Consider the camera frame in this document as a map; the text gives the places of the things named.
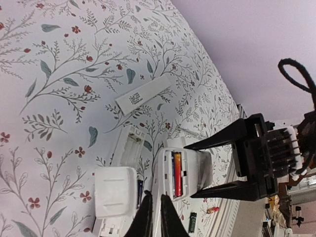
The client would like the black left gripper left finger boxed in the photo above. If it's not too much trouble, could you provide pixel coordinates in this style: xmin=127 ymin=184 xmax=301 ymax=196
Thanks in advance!
xmin=124 ymin=190 xmax=153 ymax=237

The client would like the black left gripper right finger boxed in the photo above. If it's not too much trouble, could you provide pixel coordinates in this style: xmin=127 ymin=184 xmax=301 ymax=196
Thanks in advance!
xmin=160 ymin=195 xmax=189 ymax=237

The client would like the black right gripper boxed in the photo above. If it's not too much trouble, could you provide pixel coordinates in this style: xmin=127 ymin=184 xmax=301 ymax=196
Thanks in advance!
xmin=184 ymin=114 xmax=278 ymax=200

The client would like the black battery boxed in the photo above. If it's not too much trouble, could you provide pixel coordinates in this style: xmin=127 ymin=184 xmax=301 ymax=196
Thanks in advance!
xmin=137 ymin=179 xmax=144 ymax=208
xmin=188 ymin=212 xmax=197 ymax=234

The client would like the white battery compartment cover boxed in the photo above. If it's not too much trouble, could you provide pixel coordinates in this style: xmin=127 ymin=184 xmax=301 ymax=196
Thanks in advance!
xmin=94 ymin=166 xmax=137 ymax=219

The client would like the white battery holder box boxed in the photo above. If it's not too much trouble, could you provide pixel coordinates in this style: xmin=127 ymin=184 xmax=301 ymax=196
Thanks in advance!
xmin=111 ymin=125 xmax=145 ymax=169

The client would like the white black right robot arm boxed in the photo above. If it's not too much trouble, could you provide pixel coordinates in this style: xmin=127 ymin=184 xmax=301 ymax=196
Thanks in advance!
xmin=186 ymin=105 xmax=316 ymax=201

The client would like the red orange battery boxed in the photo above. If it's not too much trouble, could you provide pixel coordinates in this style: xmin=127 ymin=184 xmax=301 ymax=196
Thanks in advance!
xmin=174 ymin=152 xmax=183 ymax=197

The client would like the purple blue battery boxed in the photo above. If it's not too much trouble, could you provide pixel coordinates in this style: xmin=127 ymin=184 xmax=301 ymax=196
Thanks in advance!
xmin=171 ymin=151 xmax=176 ymax=198

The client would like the background lab clutter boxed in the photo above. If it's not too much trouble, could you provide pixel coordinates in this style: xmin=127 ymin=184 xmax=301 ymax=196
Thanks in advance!
xmin=260 ymin=169 xmax=316 ymax=237

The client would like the white plastic strip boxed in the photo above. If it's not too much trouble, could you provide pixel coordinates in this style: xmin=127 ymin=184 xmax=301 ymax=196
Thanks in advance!
xmin=115 ymin=76 xmax=171 ymax=116

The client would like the floral patterned table mat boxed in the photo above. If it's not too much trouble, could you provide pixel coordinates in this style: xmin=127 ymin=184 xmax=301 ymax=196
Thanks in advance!
xmin=0 ymin=0 xmax=238 ymax=237

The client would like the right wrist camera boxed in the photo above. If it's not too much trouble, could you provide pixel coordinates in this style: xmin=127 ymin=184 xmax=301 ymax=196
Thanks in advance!
xmin=266 ymin=126 xmax=304 ymax=178

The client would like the aluminium front rail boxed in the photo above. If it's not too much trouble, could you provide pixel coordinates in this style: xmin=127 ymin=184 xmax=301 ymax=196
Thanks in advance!
xmin=206 ymin=104 xmax=247 ymax=237

